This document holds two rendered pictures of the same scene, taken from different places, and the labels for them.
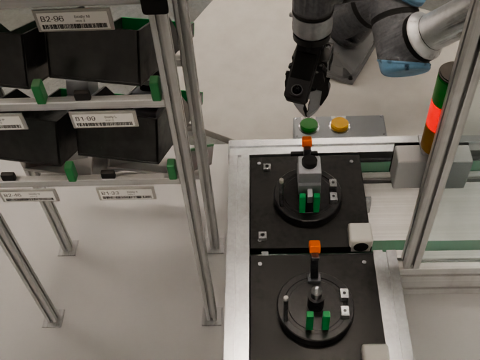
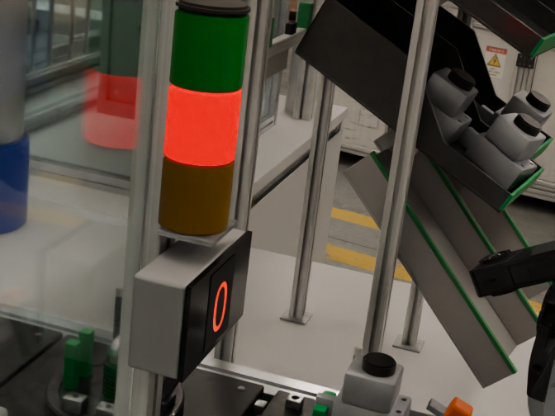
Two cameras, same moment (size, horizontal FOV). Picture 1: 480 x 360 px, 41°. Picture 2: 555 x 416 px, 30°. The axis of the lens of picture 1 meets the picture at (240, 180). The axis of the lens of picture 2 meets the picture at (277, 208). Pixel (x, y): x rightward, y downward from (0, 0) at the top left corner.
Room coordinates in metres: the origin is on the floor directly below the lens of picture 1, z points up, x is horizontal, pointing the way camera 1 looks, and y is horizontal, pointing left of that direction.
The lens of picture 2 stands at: (0.87, -0.97, 1.52)
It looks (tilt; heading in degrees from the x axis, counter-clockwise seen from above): 19 degrees down; 102
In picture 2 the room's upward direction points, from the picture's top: 7 degrees clockwise
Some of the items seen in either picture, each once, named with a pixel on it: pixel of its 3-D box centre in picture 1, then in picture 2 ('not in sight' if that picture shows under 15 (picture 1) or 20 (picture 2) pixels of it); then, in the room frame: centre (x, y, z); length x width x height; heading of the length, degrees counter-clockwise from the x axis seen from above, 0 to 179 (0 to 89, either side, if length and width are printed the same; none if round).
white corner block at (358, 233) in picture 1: (359, 237); not in sight; (0.70, -0.23, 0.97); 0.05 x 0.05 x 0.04; 86
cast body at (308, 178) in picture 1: (309, 175); (363, 390); (0.80, -0.14, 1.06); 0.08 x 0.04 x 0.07; 176
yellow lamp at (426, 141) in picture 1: (439, 135); (195, 190); (0.68, -0.32, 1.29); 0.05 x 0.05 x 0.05
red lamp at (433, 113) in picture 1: (445, 112); (201, 120); (0.68, -0.32, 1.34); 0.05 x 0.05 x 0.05
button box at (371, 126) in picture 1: (338, 134); not in sight; (1.02, -0.24, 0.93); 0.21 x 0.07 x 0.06; 86
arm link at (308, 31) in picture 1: (310, 21); not in sight; (0.97, -0.15, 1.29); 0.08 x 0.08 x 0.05
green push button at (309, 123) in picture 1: (308, 126); not in sight; (1.02, -0.17, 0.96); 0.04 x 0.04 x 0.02
